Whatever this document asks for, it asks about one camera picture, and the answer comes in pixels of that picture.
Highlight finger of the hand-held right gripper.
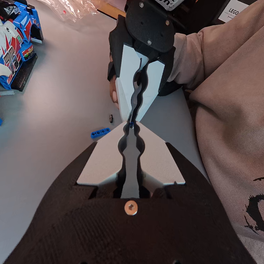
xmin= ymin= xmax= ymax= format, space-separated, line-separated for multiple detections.
xmin=115 ymin=44 xmax=143 ymax=122
xmin=132 ymin=53 xmax=166 ymax=122

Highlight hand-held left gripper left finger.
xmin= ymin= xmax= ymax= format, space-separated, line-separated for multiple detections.
xmin=76 ymin=121 xmax=127 ymax=198

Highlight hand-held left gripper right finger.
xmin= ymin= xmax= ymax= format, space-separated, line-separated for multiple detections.
xmin=134 ymin=121 xmax=186 ymax=199

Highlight blue perforated brick beam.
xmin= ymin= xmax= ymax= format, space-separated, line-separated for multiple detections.
xmin=91 ymin=128 xmax=111 ymax=138

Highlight person's right forearm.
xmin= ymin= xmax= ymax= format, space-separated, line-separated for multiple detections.
xmin=167 ymin=0 xmax=264 ymax=91

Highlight grey desk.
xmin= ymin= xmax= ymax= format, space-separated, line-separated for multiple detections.
xmin=0 ymin=0 xmax=211 ymax=264

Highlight person's right hand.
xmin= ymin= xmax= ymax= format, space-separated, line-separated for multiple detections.
xmin=109 ymin=79 xmax=120 ymax=110

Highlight person's beige sweatshirt torso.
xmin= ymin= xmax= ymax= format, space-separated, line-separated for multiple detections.
xmin=189 ymin=68 xmax=264 ymax=264

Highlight black framed sign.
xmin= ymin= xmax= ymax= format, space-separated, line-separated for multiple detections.
xmin=210 ymin=0 xmax=246 ymax=23

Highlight pile of clear plastic bags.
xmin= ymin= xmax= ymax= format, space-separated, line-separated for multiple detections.
xmin=38 ymin=0 xmax=100 ymax=22

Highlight toy brick race car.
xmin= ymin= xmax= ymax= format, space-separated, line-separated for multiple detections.
xmin=0 ymin=0 xmax=44 ymax=92

